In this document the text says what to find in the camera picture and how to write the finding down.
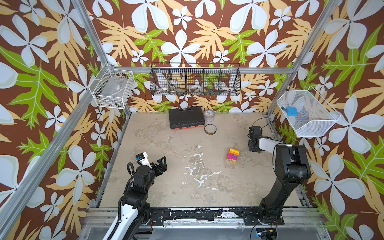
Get white wire basket right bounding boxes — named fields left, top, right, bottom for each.
left=277, top=87, right=342, bottom=138

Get white wire basket left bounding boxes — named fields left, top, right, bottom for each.
left=90, top=64, right=135, bottom=110

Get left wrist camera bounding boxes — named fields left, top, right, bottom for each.
left=135, top=152, right=152, bottom=169

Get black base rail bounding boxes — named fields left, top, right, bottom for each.
left=141, top=206, right=285, bottom=226

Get white tape roll in basket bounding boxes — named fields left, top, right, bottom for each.
left=189, top=85, right=203, bottom=95

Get white wire basket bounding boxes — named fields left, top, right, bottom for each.
left=90, top=64, right=135, bottom=110
left=277, top=87, right=342, bottom=138

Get black tool case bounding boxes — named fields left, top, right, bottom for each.
left=168, top=107, right=206, bottom=130

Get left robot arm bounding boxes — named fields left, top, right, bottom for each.
left=104, top=152, right=168, bottom=240

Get magenta wood block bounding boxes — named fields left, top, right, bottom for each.
left=227, top=153, right=239, bottom=162

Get orange cylinder block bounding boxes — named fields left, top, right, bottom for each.
left=230, top=149, right=240, bottom=156

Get blue object in basket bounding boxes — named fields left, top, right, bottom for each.
left=285, top=107, right=299, bottom=117

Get black wire basket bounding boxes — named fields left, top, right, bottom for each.
left=149, top=63, right=242, bottom=96

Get brown tape roll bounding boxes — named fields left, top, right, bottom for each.
left=204, top=124, right=217, bottom=135

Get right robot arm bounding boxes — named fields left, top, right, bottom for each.
left=248, top=126, right=311, bottom=224

